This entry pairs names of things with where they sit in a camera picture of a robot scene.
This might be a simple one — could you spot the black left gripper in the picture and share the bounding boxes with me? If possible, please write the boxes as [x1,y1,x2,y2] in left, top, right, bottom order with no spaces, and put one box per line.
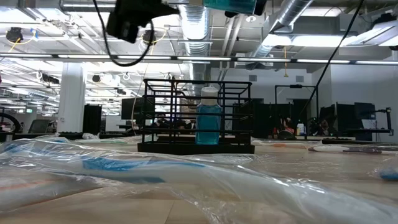
[115,0,181,23]

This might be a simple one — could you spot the blue mouthwash bottle white cap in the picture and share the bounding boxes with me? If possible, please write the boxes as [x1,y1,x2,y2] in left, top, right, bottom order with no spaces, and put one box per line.
[189,0,258,16]
[195,86,223,146]

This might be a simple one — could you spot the long ceiling light strip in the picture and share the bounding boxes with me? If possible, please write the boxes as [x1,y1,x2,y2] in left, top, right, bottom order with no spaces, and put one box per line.
[0,52,398,66]

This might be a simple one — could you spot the rectangular ceiling light panel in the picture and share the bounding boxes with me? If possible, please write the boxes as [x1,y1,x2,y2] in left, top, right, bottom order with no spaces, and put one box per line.
[292,34,348,48]

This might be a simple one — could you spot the dark desk monitor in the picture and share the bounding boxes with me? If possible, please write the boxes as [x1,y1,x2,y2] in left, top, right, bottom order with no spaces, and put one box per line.
[354,101,377,121]
[121,98,147,121]

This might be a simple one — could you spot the person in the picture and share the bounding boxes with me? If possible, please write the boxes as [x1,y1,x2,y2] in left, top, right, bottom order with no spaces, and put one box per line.
[278,116,296,139]
[317,119,332,136]
[154,113,170,128]

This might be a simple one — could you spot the white building column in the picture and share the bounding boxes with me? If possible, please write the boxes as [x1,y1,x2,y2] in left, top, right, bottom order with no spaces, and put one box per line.
[57,62,87,134]

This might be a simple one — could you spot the tall black cabinet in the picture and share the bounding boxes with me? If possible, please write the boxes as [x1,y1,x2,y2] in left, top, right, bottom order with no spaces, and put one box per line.
[82,104,103,134]

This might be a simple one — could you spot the grey office chair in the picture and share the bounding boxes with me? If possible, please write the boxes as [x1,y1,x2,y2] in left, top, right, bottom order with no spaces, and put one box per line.
[27,119,50,134]

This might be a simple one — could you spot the silver ceiling air duct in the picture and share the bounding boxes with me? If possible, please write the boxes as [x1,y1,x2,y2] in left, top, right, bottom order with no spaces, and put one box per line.
[245,0,315,69]
[178,4,212,97]

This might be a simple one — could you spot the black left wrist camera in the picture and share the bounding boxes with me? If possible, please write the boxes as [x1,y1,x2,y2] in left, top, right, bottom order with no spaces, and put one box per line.
[106,11,140,44]

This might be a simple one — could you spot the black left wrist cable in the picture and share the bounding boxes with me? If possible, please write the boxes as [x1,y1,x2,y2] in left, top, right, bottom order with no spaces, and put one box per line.
[91,0,155,68]

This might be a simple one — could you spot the yellow hanging cord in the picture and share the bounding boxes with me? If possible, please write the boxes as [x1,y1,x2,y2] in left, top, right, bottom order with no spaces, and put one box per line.
[282,46,289,78]

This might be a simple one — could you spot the black metal stand frame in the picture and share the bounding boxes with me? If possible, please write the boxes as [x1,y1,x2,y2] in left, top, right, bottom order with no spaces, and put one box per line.
[274,83,320,138]

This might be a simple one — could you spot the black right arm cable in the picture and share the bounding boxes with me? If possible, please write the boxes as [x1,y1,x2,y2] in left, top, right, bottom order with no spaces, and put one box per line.
[303,0,365,113]

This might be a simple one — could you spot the black wire caddy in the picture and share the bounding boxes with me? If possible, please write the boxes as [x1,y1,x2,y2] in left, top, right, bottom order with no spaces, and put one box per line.
[137,78,256,156]

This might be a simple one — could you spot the black ceiling camera yellow cable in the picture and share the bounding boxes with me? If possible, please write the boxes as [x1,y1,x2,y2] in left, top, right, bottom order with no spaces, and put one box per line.
[5,27,24,44]

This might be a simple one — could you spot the black metal table frame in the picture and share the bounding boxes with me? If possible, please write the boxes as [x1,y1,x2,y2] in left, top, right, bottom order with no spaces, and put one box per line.
[0,130,398,147]

